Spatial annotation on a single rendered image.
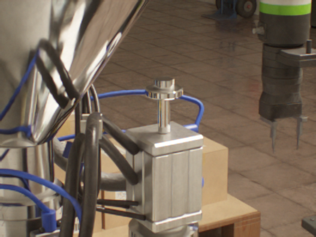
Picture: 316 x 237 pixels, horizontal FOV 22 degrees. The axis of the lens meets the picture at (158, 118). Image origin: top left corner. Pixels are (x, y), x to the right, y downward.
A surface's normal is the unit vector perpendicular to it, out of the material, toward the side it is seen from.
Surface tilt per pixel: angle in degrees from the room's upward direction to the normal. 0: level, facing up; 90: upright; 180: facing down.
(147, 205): 90
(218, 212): 0
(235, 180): 0
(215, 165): 90
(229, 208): 0
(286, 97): 87
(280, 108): 90
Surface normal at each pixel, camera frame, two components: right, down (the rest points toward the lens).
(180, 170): 0.52, 0.25
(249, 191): 0.00, -0.96
